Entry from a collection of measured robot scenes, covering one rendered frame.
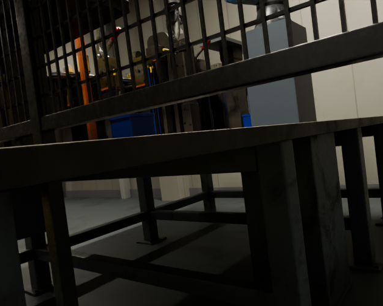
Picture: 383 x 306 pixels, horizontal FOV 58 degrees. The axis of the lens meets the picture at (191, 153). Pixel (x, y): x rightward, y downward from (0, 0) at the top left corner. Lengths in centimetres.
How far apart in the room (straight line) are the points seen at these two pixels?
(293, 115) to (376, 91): 213
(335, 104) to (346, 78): 24
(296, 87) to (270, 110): 13
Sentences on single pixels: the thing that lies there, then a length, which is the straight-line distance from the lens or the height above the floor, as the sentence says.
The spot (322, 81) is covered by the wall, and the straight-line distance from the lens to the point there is 355.
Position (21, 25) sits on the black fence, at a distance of 73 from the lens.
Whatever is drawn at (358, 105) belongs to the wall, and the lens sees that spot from 346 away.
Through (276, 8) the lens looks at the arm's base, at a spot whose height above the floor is 117.
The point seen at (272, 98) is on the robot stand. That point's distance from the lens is 139.
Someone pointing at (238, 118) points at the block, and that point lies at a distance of 178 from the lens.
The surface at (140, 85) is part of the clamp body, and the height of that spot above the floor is 95.
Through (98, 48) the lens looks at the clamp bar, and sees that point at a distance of 145.
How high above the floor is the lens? 68
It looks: 2 degrees down
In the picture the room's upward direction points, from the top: 7 degrees counter-clockwise
